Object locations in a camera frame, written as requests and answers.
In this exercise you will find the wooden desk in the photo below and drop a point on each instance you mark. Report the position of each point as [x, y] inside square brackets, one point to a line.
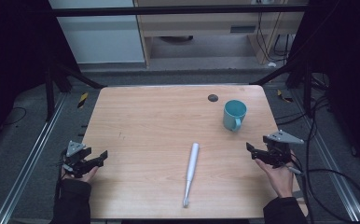
[200, 26]

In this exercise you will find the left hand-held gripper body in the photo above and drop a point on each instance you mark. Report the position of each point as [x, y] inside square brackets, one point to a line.
[74, 148]

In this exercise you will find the white cabinet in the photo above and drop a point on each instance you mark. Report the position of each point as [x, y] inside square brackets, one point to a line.
[100, 37]

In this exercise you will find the dark round table grommet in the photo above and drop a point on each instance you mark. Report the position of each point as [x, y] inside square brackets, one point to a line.
[213, 98]

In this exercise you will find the black metal stand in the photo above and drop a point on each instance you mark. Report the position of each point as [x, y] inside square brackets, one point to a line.
[50, 93]
[307, 90]

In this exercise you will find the small white floor object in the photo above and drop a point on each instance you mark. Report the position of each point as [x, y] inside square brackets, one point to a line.
[272, 64]

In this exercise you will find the black horizontal frame bar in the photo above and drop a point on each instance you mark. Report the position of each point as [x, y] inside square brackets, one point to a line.
[168, 11]

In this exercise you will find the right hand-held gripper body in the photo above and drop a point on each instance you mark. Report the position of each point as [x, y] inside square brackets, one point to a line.
[277, 149]

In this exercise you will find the aluminium floor rail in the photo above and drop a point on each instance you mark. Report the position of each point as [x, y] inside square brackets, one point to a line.
[29, 161]
[330, 158]

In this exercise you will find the person's left hand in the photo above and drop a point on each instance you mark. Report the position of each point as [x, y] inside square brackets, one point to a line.
[86, 175]

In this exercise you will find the yellow black floor tape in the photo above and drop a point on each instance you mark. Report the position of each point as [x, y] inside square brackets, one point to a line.
[284, 97]
[82, 100]

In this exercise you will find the white electric toothbrush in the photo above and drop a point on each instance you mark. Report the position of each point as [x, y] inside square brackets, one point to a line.
[191, 169]

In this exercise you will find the teal cup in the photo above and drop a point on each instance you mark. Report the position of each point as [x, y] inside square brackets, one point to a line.
[233, 115]

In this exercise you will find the dark curtain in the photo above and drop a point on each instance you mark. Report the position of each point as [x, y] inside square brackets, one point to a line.
[346, 62]
[13, 62]

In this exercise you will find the person's right hand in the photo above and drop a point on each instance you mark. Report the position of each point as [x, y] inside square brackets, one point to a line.
[279, 180]

